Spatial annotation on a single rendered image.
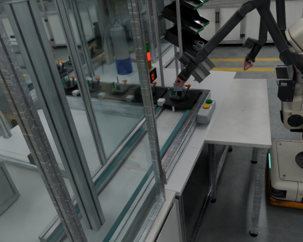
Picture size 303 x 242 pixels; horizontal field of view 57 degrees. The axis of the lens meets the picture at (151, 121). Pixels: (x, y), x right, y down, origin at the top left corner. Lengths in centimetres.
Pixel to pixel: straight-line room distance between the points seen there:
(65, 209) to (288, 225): 198
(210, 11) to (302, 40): 400
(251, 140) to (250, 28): 431
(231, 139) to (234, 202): 90
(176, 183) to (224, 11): 471
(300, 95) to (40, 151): 185
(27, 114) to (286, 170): 215
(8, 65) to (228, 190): 230
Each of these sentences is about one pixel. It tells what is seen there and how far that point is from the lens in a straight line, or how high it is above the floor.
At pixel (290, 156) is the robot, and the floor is 28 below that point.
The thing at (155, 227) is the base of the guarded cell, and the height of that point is 86.
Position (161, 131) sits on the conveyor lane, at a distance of 174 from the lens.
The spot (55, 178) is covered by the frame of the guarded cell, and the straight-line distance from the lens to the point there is 68.
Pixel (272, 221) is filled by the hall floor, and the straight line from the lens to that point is 247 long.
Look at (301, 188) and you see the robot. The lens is 239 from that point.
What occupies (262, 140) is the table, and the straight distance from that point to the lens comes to 176.
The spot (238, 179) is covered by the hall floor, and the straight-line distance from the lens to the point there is 274.
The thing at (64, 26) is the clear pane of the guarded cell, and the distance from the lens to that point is 68.
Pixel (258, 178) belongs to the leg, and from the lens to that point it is 193.
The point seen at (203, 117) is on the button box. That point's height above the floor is 94.
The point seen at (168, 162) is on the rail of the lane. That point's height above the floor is 96.
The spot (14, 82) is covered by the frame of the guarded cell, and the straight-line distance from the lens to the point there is 57.
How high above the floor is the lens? 189
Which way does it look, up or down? 32 degrees down
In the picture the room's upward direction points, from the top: 8 degrees counter-clockwise
